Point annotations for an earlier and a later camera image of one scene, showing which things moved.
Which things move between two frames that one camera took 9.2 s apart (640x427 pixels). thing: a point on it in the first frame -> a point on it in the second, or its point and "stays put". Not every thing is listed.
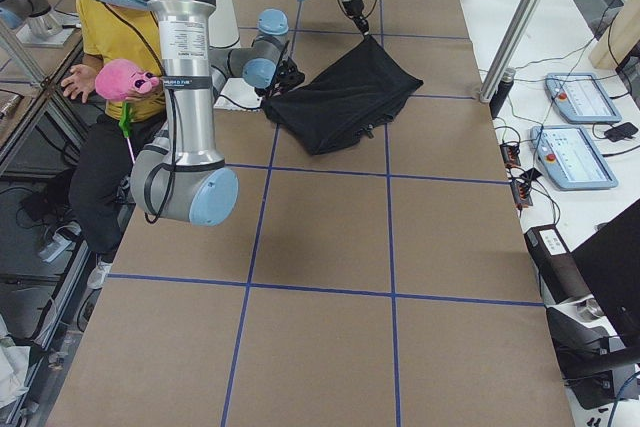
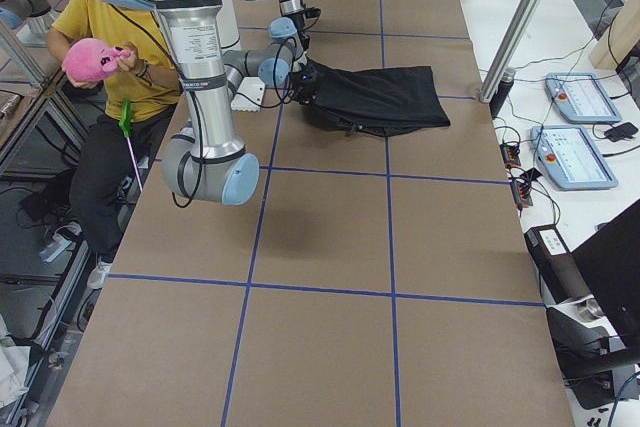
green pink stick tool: [126, 125] stays put
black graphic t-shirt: [358, 93] -> [379, 101]
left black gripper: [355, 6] -> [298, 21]
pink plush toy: [120, 79] -> [90, 60]
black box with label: [555, 264] stays put
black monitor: [610, 263] stays put
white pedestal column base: [223, 34] stays put
